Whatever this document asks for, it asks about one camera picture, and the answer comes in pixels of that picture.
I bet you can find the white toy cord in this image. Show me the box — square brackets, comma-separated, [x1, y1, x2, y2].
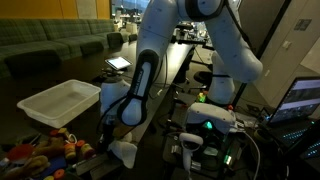
[64, 133, 78, 145]

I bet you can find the tablet with lit screen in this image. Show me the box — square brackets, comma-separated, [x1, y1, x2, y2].
[104, 55, 134, 72]

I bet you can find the orange ball toy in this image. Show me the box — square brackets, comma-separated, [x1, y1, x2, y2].
[6, 143, 27, 162]

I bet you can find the black laptop with lit keyboard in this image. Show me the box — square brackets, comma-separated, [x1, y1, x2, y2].
[263, 76, 320, 161]

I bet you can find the yellow red toy cylinder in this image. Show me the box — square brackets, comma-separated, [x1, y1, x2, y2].
[63, 142, 78, 160]

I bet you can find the white wall switch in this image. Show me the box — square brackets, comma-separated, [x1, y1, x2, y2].
[282, 39, 293, 51]

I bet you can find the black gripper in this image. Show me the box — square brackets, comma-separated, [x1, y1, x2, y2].
[100, 123, 116, 144]

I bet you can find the white plastic bin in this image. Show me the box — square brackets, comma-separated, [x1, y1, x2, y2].
[16, 79, 102, 129]

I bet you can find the white VR headset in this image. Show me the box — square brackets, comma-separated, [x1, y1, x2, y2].
[185, 102, 238, 134]

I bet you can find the white VR controller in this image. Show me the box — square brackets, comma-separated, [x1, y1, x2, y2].
[178, 132, 204, 174]

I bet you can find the green plaid sofa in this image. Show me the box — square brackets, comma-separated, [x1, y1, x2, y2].
[0, 18, 124, 79]

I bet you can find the black office chair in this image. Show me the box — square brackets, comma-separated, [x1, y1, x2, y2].
[193, 69, 214, 88]

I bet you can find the white hanging cable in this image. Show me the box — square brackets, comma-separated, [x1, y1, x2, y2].
[233, 129, 263, 180]

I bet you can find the grey wall sign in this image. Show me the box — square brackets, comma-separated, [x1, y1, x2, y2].
[293, 18, 313, 32]

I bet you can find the red toy wheel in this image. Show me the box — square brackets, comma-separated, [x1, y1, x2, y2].
[53, 168, 66, 180]

